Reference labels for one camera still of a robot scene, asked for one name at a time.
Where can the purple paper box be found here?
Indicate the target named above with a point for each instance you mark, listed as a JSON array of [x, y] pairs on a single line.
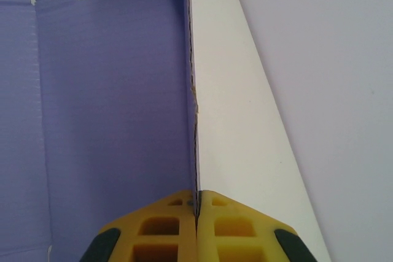
[[116, 96]]

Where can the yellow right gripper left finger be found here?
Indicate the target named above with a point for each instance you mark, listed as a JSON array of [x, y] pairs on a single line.
[[159, 228]]

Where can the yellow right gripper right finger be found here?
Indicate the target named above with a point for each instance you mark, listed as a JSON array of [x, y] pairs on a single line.
[[236, 228]]

